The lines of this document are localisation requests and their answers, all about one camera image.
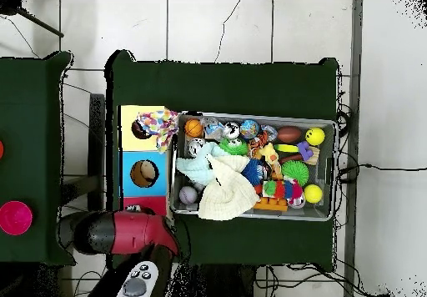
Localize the plain yellow ball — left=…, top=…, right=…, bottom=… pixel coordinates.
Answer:
left=303, top=184, right=324, bottom=204

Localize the yellow smiley ball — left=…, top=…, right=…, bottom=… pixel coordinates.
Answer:
left=304, top=126, right=327, bottom=147

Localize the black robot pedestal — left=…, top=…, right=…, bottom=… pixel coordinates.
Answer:
left=178, top=263, right=268, bottom=297

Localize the globe print ball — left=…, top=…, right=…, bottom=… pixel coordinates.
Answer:
left=240, top=119, right=260, bottom=138

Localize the mint green cloth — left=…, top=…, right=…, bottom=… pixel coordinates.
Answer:
left=176, top=142, right=231, bottom=186

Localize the brown toy football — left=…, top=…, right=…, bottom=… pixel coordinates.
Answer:
left=277, top=126, right=304, bottom=144

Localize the black tripod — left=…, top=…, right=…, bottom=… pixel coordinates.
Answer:
left=0, top=0, right=66, bottom=39

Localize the small orange basketball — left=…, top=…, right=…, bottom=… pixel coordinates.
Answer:
left=184, top=118, right=204, bottom=138

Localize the side table with green cloth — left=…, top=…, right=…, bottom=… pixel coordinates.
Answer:
left=0, top=51, right=74, bottom=266

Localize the cream yellow cloth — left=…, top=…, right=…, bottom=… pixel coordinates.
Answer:
left=198, top=153, right=261, bottom=221

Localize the green spiky ball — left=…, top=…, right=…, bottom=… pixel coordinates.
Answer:
left=280, top=159, right=311, bottom=186

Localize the colourful polka dot cloth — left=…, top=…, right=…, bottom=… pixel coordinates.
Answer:
left=136, top=108, right=180, bottom=154

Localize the pink disc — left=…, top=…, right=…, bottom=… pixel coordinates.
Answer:
left=0, top=200, right=34, bottom=237

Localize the wooden box with three holes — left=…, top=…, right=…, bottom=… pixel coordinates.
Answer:
left=118, top=105, right=174, bottom=217

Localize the green fuzzy toy with eyes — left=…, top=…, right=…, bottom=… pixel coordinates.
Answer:
left=219, top=138, right=250, bottom=157

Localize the multicolour fuzzy caterpillar toy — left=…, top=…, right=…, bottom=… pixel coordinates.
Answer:
left=262, top=179, right=305, bottom=203

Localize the clear mesh bin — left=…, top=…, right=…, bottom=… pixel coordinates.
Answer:
left=172, top=112, right=337, bottom=222

